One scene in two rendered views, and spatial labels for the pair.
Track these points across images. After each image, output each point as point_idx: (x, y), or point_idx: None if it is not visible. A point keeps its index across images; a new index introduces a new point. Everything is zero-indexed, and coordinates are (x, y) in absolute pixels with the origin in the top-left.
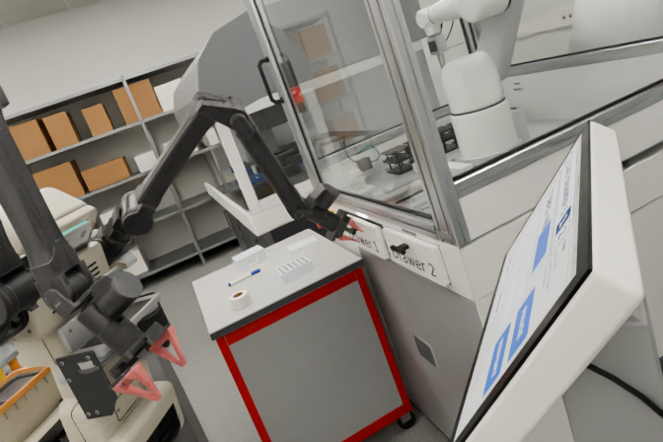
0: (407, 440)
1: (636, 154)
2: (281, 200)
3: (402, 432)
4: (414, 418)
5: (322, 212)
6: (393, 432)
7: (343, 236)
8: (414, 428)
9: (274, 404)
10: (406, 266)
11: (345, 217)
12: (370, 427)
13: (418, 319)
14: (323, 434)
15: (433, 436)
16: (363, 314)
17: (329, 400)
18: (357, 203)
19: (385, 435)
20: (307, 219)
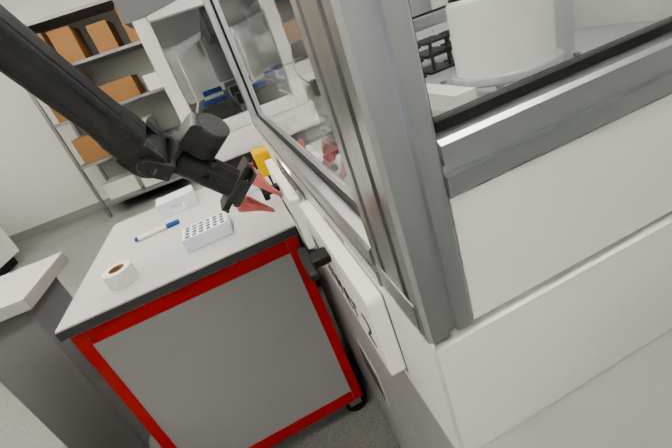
0: (354, 428)
1: None
2: (99, 144)
3: (350, 414)
4: (366, 400)
5: (200, 165)
6: (340, 412)
7: (243, 205)
8: (365, 411)
9: (174, 405)
10: (335, 281)
11: (247, 174)
12: (308, 418)
13: (362, 338)
14: (246, 430)
15: (385, 429)
16: (299, 295)
17: (252, 394)
18: (276, 148)
19: (330, 414)
20: (168, 178)
